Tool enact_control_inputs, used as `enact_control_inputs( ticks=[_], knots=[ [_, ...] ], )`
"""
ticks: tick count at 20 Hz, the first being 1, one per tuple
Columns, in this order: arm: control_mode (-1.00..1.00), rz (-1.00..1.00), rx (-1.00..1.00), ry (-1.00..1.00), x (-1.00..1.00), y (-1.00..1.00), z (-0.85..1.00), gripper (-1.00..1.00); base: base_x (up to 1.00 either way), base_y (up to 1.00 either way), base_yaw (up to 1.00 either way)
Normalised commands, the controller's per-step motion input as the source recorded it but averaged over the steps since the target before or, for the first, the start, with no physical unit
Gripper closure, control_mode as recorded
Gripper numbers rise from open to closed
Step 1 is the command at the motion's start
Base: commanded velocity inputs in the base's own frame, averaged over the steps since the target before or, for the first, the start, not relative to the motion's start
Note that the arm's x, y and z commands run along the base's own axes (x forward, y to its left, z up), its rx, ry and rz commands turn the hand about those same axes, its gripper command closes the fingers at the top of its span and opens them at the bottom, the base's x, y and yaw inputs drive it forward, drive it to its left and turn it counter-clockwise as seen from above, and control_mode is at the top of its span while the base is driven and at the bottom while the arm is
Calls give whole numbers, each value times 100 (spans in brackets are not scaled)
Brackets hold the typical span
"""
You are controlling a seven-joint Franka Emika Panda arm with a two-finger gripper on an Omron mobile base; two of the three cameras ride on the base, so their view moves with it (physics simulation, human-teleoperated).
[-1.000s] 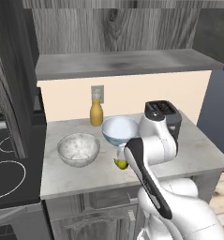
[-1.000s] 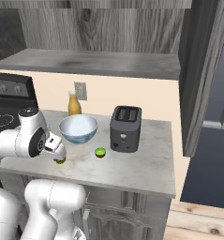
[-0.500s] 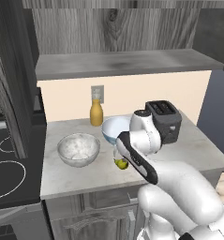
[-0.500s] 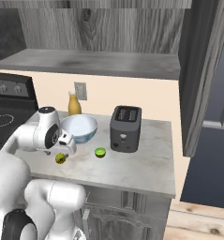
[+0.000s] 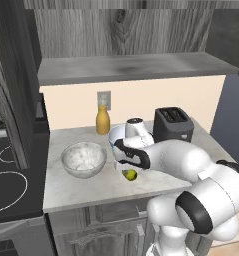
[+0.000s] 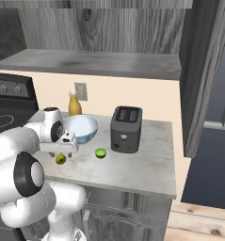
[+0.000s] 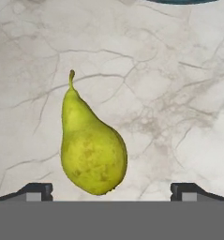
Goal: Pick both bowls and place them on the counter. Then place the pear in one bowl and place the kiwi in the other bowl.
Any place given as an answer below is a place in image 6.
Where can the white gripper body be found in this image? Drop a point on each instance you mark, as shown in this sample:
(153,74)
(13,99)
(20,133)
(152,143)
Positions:
(59,147)

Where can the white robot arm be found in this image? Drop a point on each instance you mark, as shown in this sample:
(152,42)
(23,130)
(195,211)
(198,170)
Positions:
(10,175)

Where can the yellow-green pear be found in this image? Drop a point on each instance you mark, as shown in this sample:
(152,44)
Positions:
(61,159)

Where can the white and blue bowl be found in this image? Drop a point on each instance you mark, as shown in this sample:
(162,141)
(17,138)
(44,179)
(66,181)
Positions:
(83,127)

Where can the yellow bottle with white cap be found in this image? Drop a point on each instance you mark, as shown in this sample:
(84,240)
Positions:
(74,107)

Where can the dark grey toaster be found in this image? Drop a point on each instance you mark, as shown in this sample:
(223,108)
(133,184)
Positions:
(126,131)

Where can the black stove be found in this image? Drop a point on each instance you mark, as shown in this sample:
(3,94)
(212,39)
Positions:
(10,106)

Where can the grey stove knob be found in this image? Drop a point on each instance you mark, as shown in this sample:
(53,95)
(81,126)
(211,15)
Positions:
(3,88)
(18,90)

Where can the grey wood cupboard door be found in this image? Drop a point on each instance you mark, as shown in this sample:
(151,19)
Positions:
(129,216)

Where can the tall grey wood panel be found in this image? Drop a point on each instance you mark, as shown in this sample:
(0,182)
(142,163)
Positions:
(198,72)

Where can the grey wall socket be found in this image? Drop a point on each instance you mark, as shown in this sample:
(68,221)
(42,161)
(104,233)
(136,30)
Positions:
(81,91)

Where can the grey wood wall cupboard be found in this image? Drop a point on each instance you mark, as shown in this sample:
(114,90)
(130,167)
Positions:
(95,40)

